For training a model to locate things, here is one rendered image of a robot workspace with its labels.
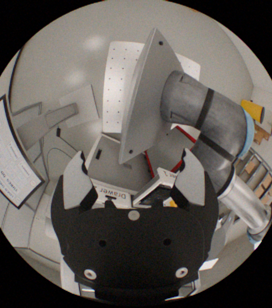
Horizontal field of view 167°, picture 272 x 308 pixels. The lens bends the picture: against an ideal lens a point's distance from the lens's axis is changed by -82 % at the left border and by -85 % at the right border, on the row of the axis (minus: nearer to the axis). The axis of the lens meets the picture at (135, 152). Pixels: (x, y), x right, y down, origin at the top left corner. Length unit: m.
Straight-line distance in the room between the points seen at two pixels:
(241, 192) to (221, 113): 0.20
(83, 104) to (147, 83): 1.14
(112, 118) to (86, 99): 0.84
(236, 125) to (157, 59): 0.19
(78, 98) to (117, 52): 0.92
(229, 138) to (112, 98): 0.41
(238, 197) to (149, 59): 0.34
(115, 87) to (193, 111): 0.32
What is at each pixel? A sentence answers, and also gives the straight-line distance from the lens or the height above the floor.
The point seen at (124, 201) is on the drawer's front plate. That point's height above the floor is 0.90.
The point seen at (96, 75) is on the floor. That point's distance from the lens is 1.26.
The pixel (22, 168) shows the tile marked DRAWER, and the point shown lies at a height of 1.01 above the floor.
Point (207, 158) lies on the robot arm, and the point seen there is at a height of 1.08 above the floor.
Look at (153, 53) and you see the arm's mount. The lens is 0.17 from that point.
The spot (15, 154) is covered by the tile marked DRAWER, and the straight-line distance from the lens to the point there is 0.57.
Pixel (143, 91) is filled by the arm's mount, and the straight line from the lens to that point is 0.15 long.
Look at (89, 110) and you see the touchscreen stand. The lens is 1.24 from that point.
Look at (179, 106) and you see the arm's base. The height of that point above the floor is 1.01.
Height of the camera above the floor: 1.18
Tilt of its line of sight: 54 degrees down
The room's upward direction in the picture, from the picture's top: 171 degrees clockwise
